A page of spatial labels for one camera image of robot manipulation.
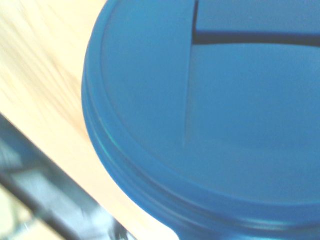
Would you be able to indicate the clear pitcher with blue lid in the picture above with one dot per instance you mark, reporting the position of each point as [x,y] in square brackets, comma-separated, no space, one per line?
[200,120]

